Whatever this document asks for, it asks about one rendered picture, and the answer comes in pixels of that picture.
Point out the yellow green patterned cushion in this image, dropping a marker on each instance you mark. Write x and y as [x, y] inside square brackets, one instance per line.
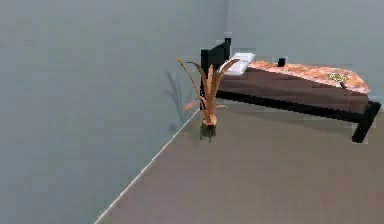
[337, 78]

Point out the orange leafed house plant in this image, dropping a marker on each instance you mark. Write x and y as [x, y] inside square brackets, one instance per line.
[209, 100]

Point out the white pillow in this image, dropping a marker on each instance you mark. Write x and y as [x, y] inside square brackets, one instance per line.
[242, 63]

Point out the small black object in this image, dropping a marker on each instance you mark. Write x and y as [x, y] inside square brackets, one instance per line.
[281, 62]

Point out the black framed bed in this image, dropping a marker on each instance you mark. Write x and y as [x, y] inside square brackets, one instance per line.
[293, 90]

